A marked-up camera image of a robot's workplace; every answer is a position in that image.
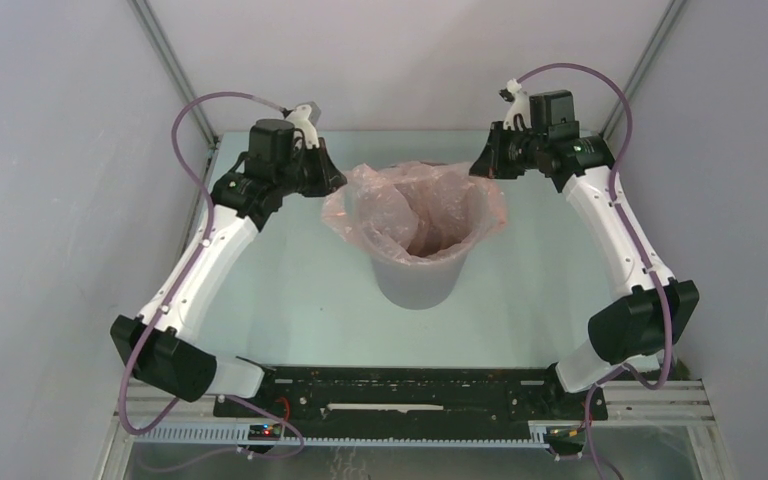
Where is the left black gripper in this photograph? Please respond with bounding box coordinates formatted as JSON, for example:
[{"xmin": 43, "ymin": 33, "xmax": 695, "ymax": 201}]
[{"xmin": 276, "ymin": 137, "xmax": 347, "ymax": 198}]

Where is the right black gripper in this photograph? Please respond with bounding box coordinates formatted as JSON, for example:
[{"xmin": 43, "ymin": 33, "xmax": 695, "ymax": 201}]
[{"xmin": 469, "ymin": 121, "xmax": 547, "ymax": 180}]

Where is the pink plastic trash bag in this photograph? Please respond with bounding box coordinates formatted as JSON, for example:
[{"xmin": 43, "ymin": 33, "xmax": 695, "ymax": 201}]
[{"xmin": 321, "ymin": 161, "xmax": 508, "ymax": 265}]

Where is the grey trash bin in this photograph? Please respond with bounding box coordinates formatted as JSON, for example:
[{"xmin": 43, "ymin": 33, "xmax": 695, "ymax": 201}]
[{"xmin": 364, "ymin": 250, "xmax": 472, "ymax": 310}]

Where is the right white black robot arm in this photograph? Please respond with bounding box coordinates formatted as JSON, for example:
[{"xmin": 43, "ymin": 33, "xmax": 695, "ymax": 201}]
[{"xmin": 470, "ymin": 80, "xmax": 700, "ymax": 418}]

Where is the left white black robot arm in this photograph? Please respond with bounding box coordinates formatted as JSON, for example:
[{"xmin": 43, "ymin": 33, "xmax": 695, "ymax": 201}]
[{"xmin": 110, "ymin": 112, "xmax": 347, "ymax": 417}]

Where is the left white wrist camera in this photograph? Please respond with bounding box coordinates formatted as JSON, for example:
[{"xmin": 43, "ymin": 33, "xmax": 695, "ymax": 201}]
[{"xmin": 284, "ymin": 102, "xmax": 321, "ymax": 149}]

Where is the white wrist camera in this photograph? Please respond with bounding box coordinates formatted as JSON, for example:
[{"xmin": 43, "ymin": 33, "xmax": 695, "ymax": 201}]
[
  {"xmin": 284, "ymin": 102, "xmax": 321, "ymax": 149},
  {"xmin": 499, "ymin": 79, "xmax": 529, "ymax": 131}
]

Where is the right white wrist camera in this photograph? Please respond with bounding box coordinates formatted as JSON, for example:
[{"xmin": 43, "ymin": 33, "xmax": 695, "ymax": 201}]
[{"xmin": 499, "ymin": 79, "xmax": 529, "ymax": 131}]

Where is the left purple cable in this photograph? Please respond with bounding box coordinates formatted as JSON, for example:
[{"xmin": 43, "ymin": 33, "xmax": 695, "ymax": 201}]
[{"xmin": 118, "ymin": 91, "xmax": 306, "ymax": 462}]

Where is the purple cable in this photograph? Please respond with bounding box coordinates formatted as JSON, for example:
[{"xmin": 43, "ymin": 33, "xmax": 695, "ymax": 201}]
[
  {"xmin": 118, "ymin": 91, "xmax": 306, "ymax": 462},
  {"xmin": 516, "ymin": 62, "xmax": 677, "ymax": 480}
]

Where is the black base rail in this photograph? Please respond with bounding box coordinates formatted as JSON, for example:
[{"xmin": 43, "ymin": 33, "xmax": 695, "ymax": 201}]
[{"xmin": 250, "ymin": 366, "xmax": 608, "ymax": 440}]

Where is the right metal corner post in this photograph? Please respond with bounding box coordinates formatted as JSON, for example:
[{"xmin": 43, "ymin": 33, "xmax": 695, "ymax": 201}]
[{"xmin": 599, "ymin": 0, "xmax": 691, "ymax": 138}]

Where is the metal corner post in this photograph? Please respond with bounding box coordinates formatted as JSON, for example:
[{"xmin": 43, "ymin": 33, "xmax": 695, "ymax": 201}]
[
  {"xmin": 127, "ymin": 0, "xmax": 218, "ymax": 147},
  {"xmin": 599, "ymin": 0, "xmax": 691, "ymax": 138}
]

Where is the left metal corner post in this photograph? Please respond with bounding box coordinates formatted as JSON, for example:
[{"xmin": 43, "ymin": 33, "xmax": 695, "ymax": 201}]
[{"xmin": 127, "ymin": 0, "xmax": 218, "ymax": 147}]

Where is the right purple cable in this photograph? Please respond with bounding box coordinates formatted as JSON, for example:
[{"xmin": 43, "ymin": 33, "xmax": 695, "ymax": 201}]
[{"xmin": 516, "ymin": 62, "xmax": 677, "ymax": 480}]

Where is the white cable duct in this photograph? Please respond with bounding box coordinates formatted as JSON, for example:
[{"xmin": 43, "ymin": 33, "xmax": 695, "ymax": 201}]
[{"xmin": 132, "ymin": 423, "xmax": 558, "ymax": 450}]

